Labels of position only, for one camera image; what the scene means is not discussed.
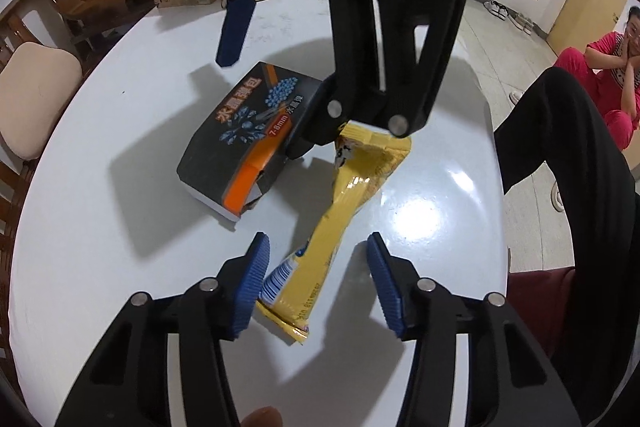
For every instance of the long wooden bench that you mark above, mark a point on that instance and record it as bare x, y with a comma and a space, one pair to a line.
14, 187

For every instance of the yellow snack wrapper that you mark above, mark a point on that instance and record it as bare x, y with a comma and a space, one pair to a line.
363, 161

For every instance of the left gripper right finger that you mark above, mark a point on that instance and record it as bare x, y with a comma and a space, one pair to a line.
511, 380

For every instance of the black orange gel ball box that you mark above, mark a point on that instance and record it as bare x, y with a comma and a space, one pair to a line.
237, 153

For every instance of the seated woman in pink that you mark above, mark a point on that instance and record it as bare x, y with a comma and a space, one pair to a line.
584, 88

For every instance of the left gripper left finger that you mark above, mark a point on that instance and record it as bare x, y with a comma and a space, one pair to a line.
125, 380

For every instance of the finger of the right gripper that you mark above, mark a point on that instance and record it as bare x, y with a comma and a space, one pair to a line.
328, 105
239, 13

